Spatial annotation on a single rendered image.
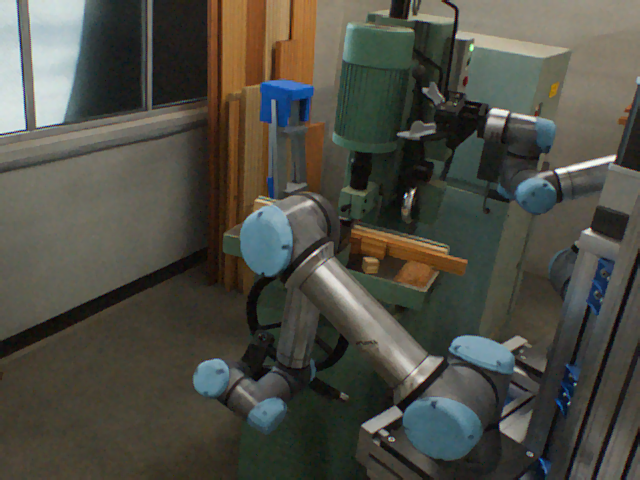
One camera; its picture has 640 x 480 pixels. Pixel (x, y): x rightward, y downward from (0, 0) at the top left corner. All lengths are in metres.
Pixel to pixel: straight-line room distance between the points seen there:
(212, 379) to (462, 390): 0.52
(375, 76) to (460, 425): 0.94
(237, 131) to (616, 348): 2.31
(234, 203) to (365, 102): 1.69
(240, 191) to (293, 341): 1.97
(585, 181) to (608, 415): 0.49
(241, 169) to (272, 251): 2.15
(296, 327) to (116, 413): 1.42
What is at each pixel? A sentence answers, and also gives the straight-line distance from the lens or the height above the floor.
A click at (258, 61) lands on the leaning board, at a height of 1.11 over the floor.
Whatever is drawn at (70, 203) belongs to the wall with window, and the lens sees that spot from 2.98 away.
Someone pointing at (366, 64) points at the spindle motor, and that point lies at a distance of 1.73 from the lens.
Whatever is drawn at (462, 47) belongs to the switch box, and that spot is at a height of 1.46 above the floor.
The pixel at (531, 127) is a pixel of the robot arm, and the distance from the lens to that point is 1.61.
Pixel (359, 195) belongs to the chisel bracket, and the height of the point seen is 1.07.
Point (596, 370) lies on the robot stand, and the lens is 1.32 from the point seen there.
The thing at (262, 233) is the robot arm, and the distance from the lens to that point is 1.15.
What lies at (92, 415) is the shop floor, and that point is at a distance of 2.71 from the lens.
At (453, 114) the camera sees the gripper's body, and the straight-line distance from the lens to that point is 1.62.
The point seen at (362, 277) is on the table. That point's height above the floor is 0.89.
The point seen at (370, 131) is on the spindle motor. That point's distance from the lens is 1.76.
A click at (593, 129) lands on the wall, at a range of 4.00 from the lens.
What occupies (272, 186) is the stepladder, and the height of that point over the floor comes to 0.76.
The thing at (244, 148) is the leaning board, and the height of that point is 0.76.
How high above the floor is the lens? 1.67
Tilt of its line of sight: 23 degrees down
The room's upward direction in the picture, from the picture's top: 7 degrees clockwise
